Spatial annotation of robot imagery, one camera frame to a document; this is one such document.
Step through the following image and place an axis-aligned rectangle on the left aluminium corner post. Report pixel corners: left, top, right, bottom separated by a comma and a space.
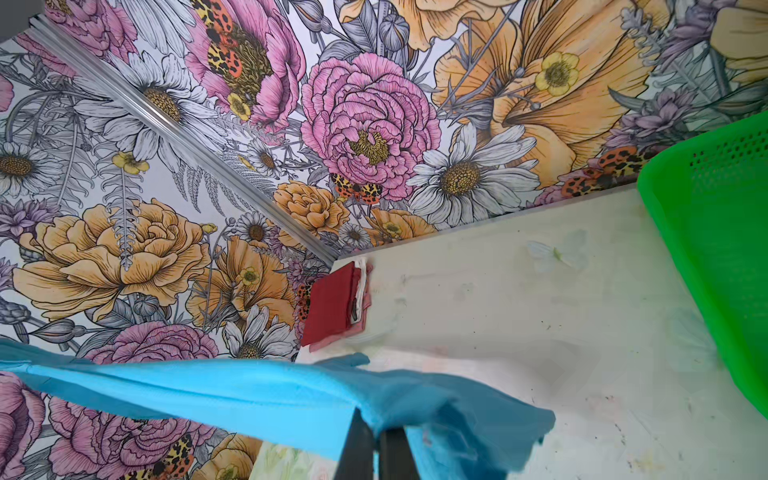
29, 14, 338, 265

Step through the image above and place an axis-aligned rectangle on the dark red folded t-shirt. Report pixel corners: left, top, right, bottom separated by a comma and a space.
301, 262, 362, 347

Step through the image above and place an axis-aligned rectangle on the green plastic basket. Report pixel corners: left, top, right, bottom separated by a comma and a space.
637, 113, 767, 414

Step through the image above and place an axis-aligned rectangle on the pink folded t-shirt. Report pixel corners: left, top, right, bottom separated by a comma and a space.
323, 263, 373, 346

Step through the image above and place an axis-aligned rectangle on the blue t-shirt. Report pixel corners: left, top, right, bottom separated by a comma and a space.
1, 340, 556, 479

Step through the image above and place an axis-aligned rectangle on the white folded t-shirt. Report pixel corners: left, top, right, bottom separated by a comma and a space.
350, 258, 368, 325

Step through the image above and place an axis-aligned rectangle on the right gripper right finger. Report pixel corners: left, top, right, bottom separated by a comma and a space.
378, 428, 420, 480

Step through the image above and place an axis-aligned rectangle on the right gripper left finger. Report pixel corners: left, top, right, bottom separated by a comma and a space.
333, 409, 375, 480

